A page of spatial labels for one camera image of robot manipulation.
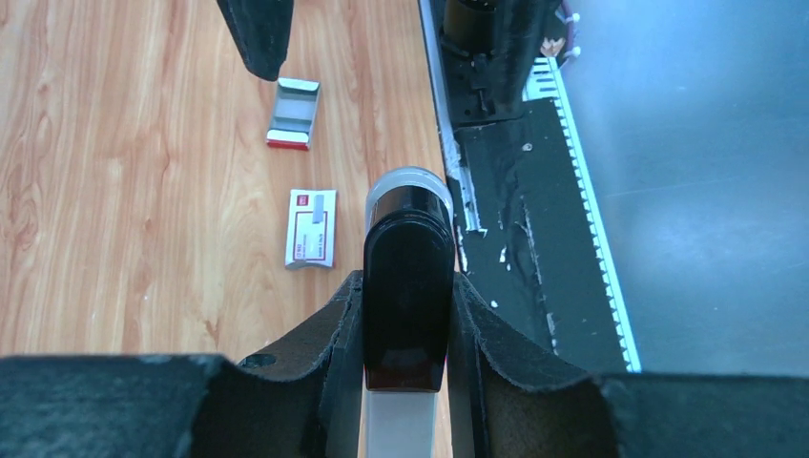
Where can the silver staple box tray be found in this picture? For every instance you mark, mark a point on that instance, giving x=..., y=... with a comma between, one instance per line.
x=294, y=113

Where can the black stapler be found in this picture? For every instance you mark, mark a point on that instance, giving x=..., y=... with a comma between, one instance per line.
x=408, y=270

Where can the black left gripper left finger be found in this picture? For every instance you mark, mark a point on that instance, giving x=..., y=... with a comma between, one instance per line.
x=299, y=396

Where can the white slotted cable duct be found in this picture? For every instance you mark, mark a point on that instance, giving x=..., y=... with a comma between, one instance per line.
x=546, y=81

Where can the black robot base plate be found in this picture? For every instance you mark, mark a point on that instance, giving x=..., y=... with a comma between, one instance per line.
x=522, y=233

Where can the red white staple box sleeve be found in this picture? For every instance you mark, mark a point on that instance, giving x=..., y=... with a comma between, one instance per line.
x=310, y=238

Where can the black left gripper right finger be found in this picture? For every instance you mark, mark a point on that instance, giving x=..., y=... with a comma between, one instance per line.
x=510, y=397

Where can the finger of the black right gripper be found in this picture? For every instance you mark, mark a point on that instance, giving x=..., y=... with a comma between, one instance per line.
x=261, y=32

